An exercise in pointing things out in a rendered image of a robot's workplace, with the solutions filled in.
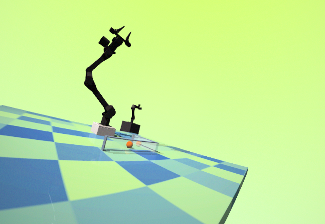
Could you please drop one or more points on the low clear walls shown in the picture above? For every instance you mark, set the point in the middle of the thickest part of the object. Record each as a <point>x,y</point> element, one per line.
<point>121,145</point>

